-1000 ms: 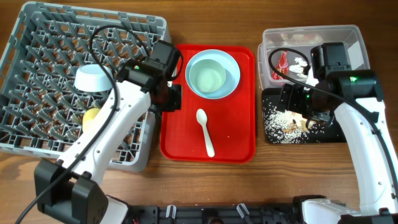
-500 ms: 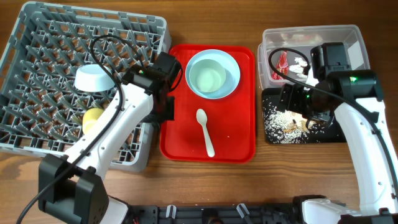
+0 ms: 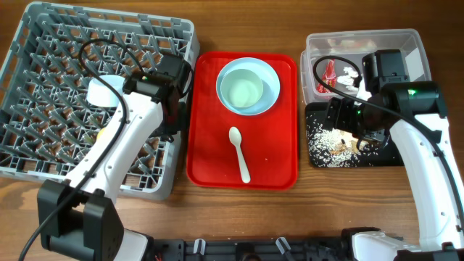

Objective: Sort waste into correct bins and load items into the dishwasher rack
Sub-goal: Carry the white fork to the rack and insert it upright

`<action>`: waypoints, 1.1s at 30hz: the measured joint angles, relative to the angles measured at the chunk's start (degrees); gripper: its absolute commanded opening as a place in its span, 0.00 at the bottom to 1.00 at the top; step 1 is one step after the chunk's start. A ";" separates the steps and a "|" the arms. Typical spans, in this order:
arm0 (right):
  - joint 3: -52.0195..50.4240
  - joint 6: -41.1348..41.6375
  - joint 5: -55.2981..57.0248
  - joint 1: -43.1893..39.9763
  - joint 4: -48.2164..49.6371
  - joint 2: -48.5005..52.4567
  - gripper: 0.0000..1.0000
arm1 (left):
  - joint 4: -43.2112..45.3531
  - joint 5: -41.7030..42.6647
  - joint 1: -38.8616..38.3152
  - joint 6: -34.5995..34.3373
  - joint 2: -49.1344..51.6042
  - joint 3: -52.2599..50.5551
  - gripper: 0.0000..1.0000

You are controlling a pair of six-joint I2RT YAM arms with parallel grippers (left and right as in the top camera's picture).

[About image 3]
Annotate white plastic spoon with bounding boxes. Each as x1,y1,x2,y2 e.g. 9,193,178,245
228,127,251,183

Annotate crumpled white tissue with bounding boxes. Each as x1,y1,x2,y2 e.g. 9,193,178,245
336,67,359,91

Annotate right black cable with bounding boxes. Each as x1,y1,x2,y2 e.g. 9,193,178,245
312,55,464,233

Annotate black plastic tray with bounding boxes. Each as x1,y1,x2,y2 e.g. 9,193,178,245
304,102,403,167

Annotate light green bowl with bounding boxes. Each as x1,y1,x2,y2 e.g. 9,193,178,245
218,69,264,109

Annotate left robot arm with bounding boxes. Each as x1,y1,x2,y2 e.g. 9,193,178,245
37,54,194,260

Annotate rice and food scraps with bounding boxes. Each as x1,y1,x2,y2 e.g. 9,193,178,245
306,123,380,167

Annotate clear plastic bin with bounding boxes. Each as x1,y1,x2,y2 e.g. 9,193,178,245
300,29,431,104

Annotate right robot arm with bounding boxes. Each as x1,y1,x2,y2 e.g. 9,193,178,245
323,49,463,260

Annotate yellow plastic cup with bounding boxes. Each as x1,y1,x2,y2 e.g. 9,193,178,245
96,128,106,141

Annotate large light blue plate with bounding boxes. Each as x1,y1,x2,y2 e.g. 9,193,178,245
216,57,281,116

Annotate red snack wrapper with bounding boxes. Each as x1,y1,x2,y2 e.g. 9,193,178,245
316,59,337,94

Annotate small light blue plate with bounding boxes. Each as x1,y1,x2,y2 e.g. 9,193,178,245
86,75,125,108

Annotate grey dishwasher rack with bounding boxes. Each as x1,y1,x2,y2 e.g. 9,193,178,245
1,1,199,200

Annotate red plastic tray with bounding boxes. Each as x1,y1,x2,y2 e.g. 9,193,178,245
186,51,298,191

